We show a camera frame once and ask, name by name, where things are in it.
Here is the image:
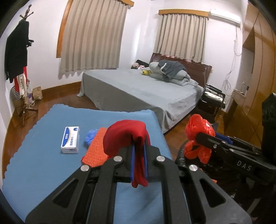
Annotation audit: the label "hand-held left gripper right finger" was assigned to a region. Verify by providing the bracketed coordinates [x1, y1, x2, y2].
[143, 138, 252, 224]

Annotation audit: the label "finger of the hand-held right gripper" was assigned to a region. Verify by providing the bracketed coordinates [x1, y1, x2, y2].
[215, 132, 262, 152]
[195, 132, 260, 161]

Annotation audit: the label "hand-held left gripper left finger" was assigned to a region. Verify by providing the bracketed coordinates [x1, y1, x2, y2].
[25, 145, 135, 224]

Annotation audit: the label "red plastic bag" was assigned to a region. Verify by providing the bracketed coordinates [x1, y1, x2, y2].
[185, 114, 216, 163]

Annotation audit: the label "trash bin with black bag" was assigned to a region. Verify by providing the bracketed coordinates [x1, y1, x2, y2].
[174, 139, 244, 198]

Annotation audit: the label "red cloth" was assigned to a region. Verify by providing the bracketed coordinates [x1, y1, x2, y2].
[103, 120, 151, 188]

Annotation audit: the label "black chair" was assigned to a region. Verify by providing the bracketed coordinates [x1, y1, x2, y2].
[197, 84, 226, 121]

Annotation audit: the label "large orange foam net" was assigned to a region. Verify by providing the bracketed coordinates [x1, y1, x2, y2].
[81, 128, 110, 168]

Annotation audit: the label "blue glove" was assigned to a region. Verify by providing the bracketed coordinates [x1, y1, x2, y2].
[84, 129, 100, 148]

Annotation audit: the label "folded grey blanket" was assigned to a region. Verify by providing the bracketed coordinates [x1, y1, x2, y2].
[173, 73, 199, 87]

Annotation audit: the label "white and blue box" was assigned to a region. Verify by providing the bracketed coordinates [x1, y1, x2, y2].
[60, 126, 80, 154]

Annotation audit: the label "wooden headboard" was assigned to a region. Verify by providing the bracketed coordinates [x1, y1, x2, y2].
[150, 53, 213, 86]

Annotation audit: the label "bed with grey sheet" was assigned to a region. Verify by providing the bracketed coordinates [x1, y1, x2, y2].
[77, 69, 204, 134]

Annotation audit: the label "wooden wardrobe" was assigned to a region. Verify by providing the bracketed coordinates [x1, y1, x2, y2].
[223, 2, 276, 151]

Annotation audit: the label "dark grey garment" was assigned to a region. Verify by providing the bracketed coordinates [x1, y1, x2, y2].
[158, 60, 187, 79]

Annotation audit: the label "grey pillows and clothes pile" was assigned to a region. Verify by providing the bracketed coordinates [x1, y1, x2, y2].
[149, 62, 191, 82]

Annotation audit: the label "blue blanket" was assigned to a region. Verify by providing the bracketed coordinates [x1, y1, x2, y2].
[1, 104, 194, 224]

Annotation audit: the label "narrow beige curtain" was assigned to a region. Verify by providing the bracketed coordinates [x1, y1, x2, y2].
[155, 13, 206, 63]

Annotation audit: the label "brown paper bag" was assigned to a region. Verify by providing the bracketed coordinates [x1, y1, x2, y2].
[32, 86, 43, 100]

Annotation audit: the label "white air conditioner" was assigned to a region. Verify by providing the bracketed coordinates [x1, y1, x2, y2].
[210, 9, 241, 24]

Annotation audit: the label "wooden coat rack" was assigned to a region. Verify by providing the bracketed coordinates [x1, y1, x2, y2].
[19, 9, 39, 127]

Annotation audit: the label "short wooden pelmet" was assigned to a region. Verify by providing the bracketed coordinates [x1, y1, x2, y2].
[158, 9, 210, 20]

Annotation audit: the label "wide beige curtain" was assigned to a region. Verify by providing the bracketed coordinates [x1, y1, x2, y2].
[59, 0, 127, 80]

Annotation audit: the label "striped tote bag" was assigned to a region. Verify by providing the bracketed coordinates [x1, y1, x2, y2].
[11, 80, 31, 101]

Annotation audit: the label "red garment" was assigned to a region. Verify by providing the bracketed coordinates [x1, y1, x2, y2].
[14, 67, 27, 95]

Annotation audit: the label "black jacket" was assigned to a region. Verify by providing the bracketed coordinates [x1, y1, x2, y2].
[5, 21, 29, 83]

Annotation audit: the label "hanging white cables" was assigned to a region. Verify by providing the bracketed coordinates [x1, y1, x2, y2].
[224, 24, 242, 89]

